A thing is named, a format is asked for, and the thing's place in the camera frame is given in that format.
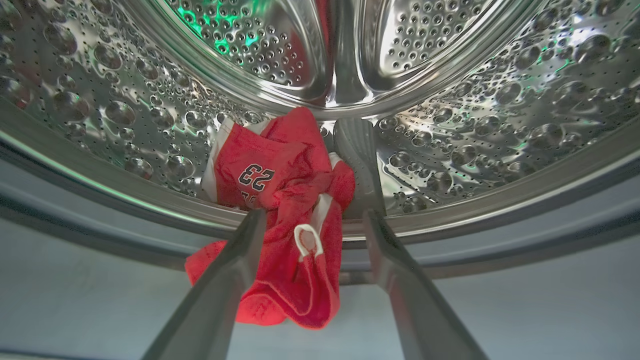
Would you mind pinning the stainless steel washing machine drum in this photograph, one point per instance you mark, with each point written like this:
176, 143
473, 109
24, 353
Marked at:
500, 100

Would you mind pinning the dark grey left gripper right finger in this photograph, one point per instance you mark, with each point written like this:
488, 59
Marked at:
410, 295

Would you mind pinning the white front-load washing machine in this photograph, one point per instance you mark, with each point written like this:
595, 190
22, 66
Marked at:
75, 310

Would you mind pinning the red basketball jersey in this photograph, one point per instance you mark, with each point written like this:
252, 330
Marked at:
290, 210

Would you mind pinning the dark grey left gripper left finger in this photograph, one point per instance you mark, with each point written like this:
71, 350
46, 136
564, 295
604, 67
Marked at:
220, 295

